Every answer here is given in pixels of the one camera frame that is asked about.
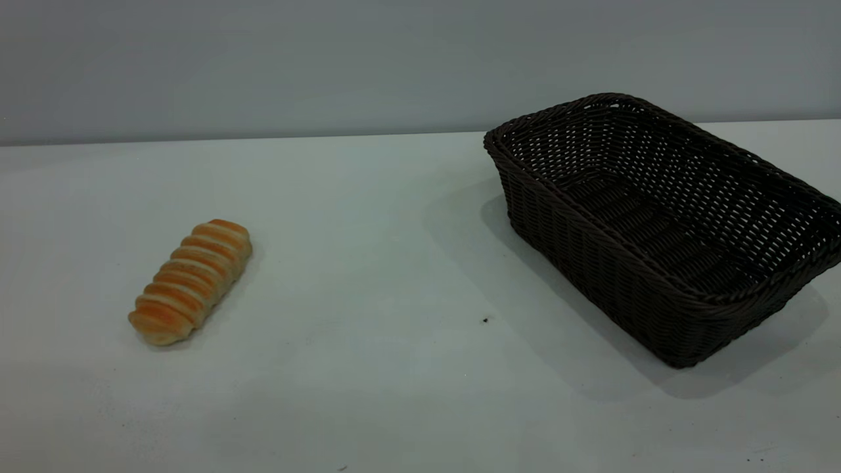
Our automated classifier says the striped orange bread roll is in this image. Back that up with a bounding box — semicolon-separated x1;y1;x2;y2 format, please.
127;219;254;347

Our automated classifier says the dark woven wicker basket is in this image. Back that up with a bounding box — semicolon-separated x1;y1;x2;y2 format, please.
484;93;841;369

